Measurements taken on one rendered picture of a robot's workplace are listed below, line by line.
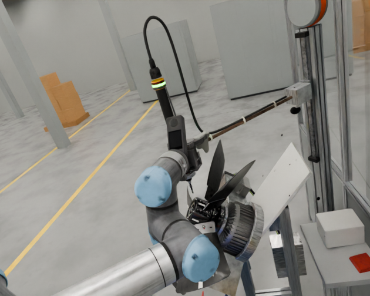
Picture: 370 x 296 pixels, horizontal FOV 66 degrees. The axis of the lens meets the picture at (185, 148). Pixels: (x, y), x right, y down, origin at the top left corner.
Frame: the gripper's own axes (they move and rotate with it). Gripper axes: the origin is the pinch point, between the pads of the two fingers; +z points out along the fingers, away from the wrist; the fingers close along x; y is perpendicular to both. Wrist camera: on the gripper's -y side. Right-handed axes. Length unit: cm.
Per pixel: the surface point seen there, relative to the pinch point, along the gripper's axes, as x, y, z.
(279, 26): 39, -56, 564
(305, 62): 39, -9, 55
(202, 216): -11.8, 39.9, 18.1
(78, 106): -571, -5, 654
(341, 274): 38, 77, 26
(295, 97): 32, 3, 48
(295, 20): 37, -27, 55
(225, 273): 1.0, 47.2, -7.1
